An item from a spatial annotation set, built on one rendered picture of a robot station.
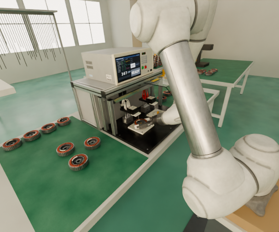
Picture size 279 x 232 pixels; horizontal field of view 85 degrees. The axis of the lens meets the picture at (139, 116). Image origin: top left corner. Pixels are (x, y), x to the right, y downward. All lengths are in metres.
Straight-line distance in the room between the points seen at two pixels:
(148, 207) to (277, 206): 1.07
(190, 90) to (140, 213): 1.33
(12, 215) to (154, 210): 1.09
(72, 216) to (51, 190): 0.20
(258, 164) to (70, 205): 0.79
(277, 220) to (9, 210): 1.12
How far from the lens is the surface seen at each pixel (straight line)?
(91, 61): 1.28
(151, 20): 0.52
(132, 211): 1.65
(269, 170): 0.68
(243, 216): 0.81
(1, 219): 1.02
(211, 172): 0.54
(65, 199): 0.91
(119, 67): 1.10
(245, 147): 0.67
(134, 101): 1.46
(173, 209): 1.66
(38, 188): 1.03
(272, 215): 0.85
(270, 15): 6.11
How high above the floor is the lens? 1.44
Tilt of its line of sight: 29 degrees down
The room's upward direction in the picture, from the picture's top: 3 degrees counter-clockwise
